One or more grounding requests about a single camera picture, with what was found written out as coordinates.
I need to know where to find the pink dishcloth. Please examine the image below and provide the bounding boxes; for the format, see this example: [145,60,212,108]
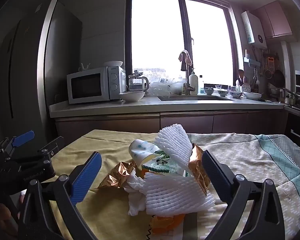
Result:
[178,50,192,65]

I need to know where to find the curled white foam net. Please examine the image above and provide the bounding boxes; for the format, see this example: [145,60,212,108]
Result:
[154,123,193,170]

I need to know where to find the metal faucet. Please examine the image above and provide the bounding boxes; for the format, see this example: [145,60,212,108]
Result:
[181,62,195,95]

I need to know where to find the white pump bottle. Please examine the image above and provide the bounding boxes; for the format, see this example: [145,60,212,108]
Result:
[189,68,199,95]

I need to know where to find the kitchen window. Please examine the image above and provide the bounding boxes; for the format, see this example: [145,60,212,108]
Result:
[126,0,244,87]

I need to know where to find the white tissue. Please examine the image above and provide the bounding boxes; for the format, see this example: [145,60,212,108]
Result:
[124,170,150,217]

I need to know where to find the white ceramic bowl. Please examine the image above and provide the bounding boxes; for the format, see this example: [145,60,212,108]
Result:
[119,92,145,102]

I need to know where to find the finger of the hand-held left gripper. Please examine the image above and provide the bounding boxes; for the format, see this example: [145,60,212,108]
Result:
[0,130,35,156]
[37,136,65,156]

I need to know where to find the person's left hand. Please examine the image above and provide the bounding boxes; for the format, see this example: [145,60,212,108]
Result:
[0,202,18,238]

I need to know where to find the gold foil wrapper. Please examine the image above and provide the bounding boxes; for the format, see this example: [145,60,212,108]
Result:
[98,160,138,189]
[187,143,212,197]

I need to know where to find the white water heater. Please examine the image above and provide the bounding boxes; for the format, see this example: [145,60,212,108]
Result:
[241,10,267,50]

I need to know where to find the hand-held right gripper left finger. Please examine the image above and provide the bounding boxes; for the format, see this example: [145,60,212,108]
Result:
[17,151,103,240]

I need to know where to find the white microwave oven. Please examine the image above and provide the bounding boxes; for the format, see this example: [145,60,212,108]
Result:
[67,66,127,105]

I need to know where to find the blue wall rack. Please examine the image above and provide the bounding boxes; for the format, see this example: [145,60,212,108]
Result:
[244,49,262,67]

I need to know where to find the shallow white dish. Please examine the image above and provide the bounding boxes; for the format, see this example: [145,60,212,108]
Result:
[243,91,262,100]

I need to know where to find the metal pot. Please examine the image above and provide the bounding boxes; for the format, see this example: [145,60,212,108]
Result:
[284,90,297,105]

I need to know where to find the silver refrigerator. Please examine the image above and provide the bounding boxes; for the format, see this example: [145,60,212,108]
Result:
[0,0,83,140]

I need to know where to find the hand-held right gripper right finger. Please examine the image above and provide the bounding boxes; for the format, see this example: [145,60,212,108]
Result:
[201,150,285,240]

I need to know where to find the glass kettle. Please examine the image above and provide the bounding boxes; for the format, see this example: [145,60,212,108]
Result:
[128,70,150,92]

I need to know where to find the brown base cabinets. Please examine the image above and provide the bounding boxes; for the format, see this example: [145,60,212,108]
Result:
[55,110,288,145]

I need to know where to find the orange plastic wrapper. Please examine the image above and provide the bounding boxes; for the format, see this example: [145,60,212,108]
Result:
[150,214,185,234]

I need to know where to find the white paper cup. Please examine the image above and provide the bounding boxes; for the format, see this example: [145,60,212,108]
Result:
[129,139,160,170]

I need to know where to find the pink wall cabinet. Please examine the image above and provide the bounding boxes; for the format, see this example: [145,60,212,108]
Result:
[252,0,293,39]

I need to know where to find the kitchen sink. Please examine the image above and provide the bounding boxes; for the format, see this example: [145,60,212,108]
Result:
[157,94,234,102]

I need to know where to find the yellow patterned tablecloth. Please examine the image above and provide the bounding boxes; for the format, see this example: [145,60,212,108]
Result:
[49,129,300,240]

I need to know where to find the white kitchen counter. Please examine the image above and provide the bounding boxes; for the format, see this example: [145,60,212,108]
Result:
[49,96,300,118]

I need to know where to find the utensil holder with spatulas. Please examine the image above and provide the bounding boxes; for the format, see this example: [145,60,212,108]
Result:
[236,69,259,93]

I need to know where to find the pile of clear plastic bags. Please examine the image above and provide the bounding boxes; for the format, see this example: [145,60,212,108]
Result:
[147,78,185,97]

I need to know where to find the hanging dark pan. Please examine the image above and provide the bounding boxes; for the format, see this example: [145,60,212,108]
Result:
[270,69,285,87]

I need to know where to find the green snack packet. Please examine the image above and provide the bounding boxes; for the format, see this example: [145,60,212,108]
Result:
[141,150,188,177]

